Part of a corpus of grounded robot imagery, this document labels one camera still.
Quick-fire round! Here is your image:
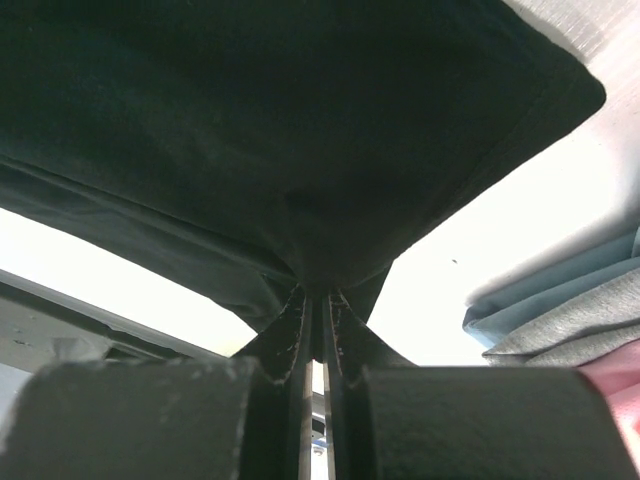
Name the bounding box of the light blue folded t-shirt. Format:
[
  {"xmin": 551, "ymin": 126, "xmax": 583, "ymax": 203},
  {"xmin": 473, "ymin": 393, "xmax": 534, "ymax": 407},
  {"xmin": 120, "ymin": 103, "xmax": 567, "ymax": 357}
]
[{"xmin": 462, "ymin": 230, "xmax": 639, "ymax": 348}]

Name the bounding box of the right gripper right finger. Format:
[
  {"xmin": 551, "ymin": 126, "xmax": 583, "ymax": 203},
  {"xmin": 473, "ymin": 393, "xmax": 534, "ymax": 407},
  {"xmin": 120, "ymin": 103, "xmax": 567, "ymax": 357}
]
[{"xmin": 321, "ymin": 290, "xmax": 414, "ymax": 479}]

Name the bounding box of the pink folded t-shirt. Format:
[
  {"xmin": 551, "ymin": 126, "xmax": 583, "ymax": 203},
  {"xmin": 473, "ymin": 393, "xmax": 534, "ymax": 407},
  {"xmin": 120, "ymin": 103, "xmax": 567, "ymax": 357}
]
[{"xmin": 579, "ymin": 340, "xmax": 640, "ymax": 471}]

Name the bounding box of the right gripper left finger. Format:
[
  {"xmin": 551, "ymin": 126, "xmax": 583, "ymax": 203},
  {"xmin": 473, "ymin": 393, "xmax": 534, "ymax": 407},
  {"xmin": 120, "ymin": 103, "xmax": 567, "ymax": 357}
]
[{"xmin": 234, "ymin": 286, "xmax": 312, "ymax": 479}]

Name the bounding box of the black graphic t-shirt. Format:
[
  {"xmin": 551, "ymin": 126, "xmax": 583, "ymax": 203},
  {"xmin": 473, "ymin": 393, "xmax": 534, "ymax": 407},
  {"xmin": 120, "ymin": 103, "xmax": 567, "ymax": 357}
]
[{"xmin": 1, "ymin": 1, "xmax": 606, "ymax": 330}]

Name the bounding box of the grey folded t-shirt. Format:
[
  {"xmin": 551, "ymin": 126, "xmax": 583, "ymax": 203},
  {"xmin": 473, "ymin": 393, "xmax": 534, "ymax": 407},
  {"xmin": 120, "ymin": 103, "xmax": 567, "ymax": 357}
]
[{"xmin": 483, "ymin": 269, "xmax": 639, "ymax": 367}]

